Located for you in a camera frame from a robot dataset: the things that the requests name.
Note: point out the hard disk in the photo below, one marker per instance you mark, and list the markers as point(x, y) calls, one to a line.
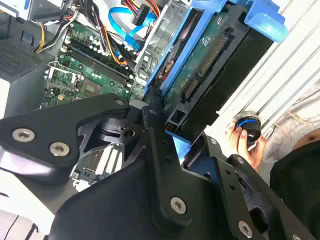
point(200, 82)

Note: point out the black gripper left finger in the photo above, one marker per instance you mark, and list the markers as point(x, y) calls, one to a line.
point(42, 135)

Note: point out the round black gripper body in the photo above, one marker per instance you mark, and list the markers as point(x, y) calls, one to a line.
point(120, 200)

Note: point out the person's hand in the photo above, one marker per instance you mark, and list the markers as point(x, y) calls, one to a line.
point(246, 155)

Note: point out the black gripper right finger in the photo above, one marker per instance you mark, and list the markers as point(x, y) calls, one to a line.
point(232, 175)

